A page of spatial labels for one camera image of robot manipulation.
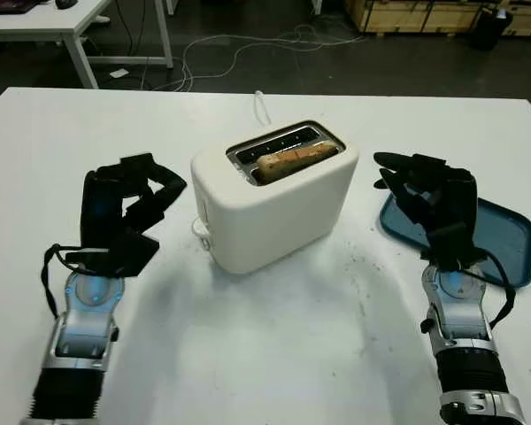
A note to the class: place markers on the slice of bread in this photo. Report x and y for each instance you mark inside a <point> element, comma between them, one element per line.
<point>292,161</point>

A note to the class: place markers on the white toaster lever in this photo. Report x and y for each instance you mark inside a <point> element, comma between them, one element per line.
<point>199,228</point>

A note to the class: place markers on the white shoe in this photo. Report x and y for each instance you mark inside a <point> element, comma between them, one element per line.
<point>102,19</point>

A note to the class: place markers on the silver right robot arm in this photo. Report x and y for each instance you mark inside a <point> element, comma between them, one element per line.
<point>464,323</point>

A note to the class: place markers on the white office desk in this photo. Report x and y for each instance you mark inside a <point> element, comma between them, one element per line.
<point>48,20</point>

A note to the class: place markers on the cream white toaster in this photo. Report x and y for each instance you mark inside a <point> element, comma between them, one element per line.
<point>274,212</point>

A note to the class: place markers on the blue plastic tray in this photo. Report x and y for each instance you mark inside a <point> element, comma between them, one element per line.
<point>509,239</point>

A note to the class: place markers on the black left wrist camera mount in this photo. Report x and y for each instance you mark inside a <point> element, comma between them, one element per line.
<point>135,254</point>

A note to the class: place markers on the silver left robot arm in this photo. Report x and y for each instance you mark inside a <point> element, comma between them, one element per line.
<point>84,319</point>

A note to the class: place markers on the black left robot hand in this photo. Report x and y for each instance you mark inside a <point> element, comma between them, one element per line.
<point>99,208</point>

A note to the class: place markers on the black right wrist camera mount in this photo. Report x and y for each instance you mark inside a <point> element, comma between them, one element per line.
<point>456,250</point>

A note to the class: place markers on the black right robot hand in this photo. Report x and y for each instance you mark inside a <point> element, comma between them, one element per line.
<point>458,199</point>

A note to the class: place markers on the black trash bin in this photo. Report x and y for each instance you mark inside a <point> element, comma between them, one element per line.
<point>489,31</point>

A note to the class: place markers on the white paper sheet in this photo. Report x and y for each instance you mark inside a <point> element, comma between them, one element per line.
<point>119,73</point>

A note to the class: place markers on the black computer mouse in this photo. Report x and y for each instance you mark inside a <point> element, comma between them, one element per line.
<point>66,3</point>

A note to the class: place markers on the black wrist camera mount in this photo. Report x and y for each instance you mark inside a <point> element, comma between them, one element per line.
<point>456,250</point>
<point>135,254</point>

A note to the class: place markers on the wooden crate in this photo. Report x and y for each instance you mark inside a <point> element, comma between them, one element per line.
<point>425,15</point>

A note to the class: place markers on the silver toaster dial knob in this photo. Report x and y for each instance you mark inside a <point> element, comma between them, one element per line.
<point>205,243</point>

